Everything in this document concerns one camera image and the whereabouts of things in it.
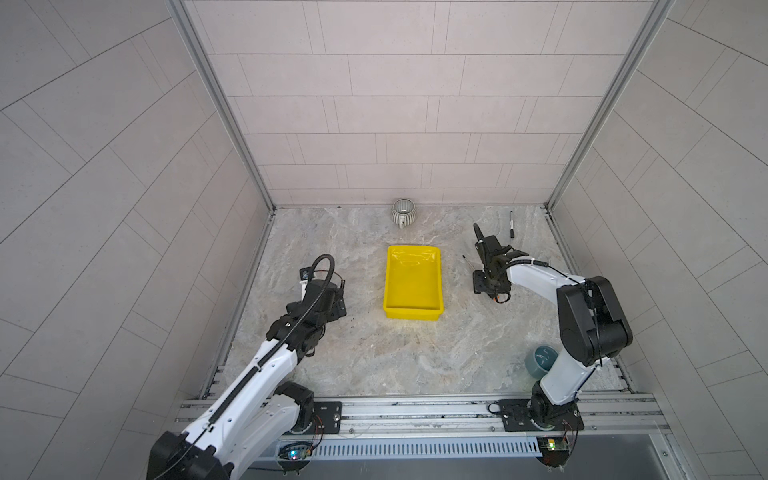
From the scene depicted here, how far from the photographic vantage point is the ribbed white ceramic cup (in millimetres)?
1078

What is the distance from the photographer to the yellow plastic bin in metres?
0.88

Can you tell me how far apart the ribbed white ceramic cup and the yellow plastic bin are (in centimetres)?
9
